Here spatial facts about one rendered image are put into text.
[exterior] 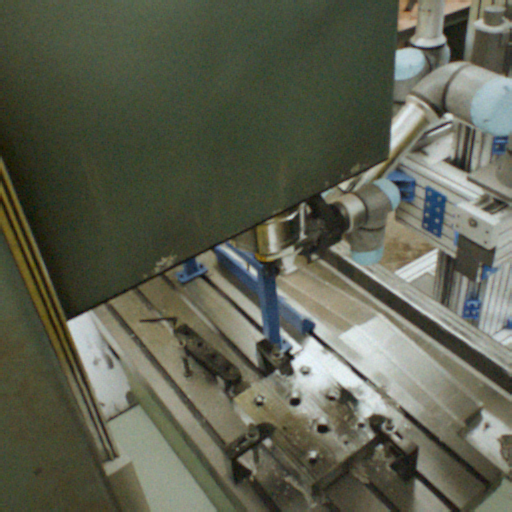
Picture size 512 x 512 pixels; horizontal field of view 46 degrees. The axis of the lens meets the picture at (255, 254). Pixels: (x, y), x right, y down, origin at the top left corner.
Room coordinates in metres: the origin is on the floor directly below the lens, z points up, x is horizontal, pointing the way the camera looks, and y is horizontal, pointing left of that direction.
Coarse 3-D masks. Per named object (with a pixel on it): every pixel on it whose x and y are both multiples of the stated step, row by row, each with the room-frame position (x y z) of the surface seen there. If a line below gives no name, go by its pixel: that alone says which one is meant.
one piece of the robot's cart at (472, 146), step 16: (464, 128) 1.74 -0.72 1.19; (464, 144) 1.75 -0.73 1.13; (480, 144) 1.67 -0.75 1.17; (464, 160) 1.75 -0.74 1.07; (480, 160) 1.67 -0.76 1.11; (496, 160) 1.70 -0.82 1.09; (448, 256) 1.75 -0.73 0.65; (448, 272) 1.75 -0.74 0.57; (448, 288) 1.72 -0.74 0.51; (464, 288) 1.67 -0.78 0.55; (448, 304) 1.73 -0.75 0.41
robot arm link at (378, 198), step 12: (384, 180) 1.11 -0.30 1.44; (360, 192) 1.07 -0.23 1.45; (372, 192) 1.07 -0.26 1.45; (384, 192) 1.07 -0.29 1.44; (396, 192) 1.08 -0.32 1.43; (372, 204) 1.04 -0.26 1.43; (384, 204) 1.05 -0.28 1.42; (396, 204) 1.08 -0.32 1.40; (372, 216) 1.04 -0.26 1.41; (384, 216) 1.06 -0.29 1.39; (372, 228) 1.05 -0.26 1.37
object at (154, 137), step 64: (0, 0) 0.63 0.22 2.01; (64, 0) 0.66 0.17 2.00; (128, 0) 0.70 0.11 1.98; (192, 0) 0.74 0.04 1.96; (256, 0) 0.79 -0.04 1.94; (320, 0) 0.85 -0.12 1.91; (384, 0) 0.91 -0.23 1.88; (0, 64) 0.62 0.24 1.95; (64, 64) 0.65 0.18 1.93; (128, 64) 0.69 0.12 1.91; (192, 64) 0.74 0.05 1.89; (256, 64) 0.79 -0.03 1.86; (320, 64) 0.85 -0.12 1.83; (384, 64) 0.92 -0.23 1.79; (0, 128) 0.61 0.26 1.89; (64, 128) 0.64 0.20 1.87; (128, 128) 0.68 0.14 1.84; (192, 128) 0.73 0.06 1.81; (256, 128) 0.78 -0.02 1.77; (320, 128) 0.84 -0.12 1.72; (384, 128) 0.92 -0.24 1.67; (64, 192) 0.63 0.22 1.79; (128, 192) 0.67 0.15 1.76; (192, 192) 0.72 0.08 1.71; (256, 192) 0.78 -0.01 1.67; (320, 192) 0.85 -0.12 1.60; (64, 256) 0.62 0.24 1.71; (128, 256) 0.66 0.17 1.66; (192, 256) 0.71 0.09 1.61
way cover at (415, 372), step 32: (288, 288) 1.59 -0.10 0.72; (320, 288) 1.58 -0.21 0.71; (320, 320) 1.39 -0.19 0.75; (352, 320) 1.38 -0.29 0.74; (384, 320) 1.36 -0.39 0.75; (384, 352) 1.23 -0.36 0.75; (416, 352) 1.23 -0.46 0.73; (416, 384) 1.11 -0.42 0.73; (448, 384) 1.12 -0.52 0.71; (448, 416) 1.00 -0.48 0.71
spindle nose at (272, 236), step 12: (288, 216) 0.86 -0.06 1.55; (300, 216) 0.88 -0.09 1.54; (264, 228) 0.85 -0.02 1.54; (276, 228) 0.85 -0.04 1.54; (288, 228) 0.86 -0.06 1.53; (300, 228) 0.88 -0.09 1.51; (240, 240) 0.87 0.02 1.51; (252, 240) 0.86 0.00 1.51; (264, 240) 0.85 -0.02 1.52; (276, 240) 0.85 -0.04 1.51; (288, 240) 0.86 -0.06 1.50; (252, 252) 0.86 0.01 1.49; (264, 252) 0.85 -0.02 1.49
